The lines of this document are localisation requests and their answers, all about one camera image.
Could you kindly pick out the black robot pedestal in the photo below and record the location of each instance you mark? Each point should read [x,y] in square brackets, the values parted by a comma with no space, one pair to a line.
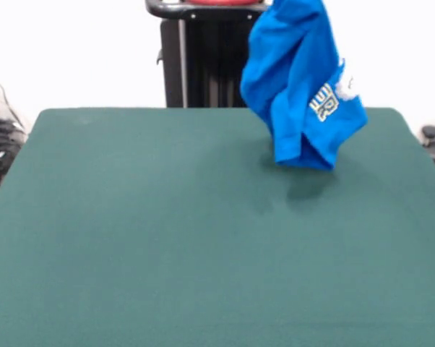
[203,65]

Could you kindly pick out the dark green table cloth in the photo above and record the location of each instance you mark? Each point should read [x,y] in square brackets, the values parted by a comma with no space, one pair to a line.
[167,235]

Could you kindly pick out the black office chair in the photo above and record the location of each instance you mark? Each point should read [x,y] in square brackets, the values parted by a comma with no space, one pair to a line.
[431,132]

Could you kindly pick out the blue printed T-shirt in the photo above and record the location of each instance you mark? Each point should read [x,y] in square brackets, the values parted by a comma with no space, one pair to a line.
[289,72]

